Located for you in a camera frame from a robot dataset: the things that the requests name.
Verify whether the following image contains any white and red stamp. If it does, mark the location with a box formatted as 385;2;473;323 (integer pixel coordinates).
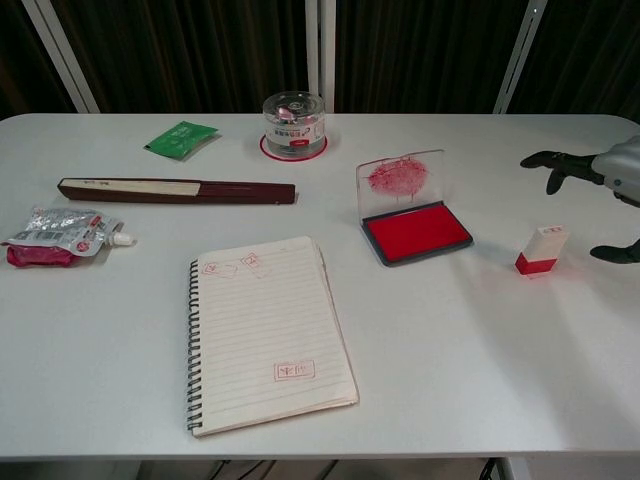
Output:
514;225;571;277

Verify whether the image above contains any white upright frame post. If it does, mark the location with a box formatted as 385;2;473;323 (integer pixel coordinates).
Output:
304;0;337;114

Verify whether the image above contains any spiral lined notebook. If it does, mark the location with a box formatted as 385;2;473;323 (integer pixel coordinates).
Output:
184;235;360;440

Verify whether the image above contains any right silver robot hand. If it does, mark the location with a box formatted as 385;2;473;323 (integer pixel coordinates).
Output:
519;141;640;264

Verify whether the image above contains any red ink pad clear lid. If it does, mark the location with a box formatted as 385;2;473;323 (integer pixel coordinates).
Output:
355;147;475;269

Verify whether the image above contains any black pleated curtain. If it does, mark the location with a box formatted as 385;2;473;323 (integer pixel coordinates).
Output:
0;0;76;121
334;0;529;114
49;0;307;114
514;0;640;124

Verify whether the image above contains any clear jar of clips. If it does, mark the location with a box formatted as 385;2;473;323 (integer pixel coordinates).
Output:
258;90;331;162

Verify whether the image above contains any white slanted frame post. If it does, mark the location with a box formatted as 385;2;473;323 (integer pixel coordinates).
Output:
492;0;551;115
20;0;100;114

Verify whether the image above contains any green foil packet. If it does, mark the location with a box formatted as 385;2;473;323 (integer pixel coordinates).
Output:
143;120;220;162

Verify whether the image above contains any silver spout pouch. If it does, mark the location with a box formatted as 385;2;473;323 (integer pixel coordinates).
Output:
0;204;137;270

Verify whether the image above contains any dark red folded fan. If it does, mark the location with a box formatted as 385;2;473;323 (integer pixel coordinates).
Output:
56;177;297;206

